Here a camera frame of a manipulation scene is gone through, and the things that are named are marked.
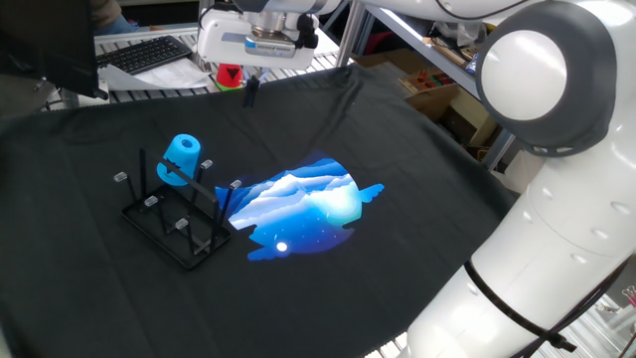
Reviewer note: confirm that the person in dark clothes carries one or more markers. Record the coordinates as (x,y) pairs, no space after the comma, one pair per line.
(104,12)

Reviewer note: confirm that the blue plastic cup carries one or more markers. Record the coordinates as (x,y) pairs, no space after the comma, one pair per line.
(186,154)

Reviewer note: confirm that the black cloth with blue print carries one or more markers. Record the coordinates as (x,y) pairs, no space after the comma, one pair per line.
(397,149)

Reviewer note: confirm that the wooden tray with coloured blocks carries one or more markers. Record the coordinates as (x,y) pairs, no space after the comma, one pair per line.
(429,79)

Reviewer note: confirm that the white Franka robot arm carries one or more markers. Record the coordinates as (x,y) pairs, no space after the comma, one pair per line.
(571,174)

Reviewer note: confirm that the cardboard box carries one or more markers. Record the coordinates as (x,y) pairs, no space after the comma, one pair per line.
(462,114)

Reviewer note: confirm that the black monitor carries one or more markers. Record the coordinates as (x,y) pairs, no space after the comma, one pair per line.
(45,40)

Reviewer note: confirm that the black computer keyboard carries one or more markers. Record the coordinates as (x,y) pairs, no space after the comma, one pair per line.
(144,53)

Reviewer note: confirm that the white paper sheet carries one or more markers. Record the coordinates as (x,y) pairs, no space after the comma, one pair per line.
(169,74)

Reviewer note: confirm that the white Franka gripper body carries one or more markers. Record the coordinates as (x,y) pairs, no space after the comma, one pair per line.
(223,40)

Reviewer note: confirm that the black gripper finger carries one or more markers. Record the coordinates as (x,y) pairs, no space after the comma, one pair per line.
(248,97)
(255,87)

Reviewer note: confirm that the grey metal shelf frame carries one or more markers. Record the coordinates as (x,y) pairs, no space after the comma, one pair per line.
(422,50)

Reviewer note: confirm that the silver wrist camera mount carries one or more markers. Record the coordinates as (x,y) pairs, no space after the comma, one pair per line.
(270,45)

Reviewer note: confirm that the red cone with green base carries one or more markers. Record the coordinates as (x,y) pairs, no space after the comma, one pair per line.
(229,77)

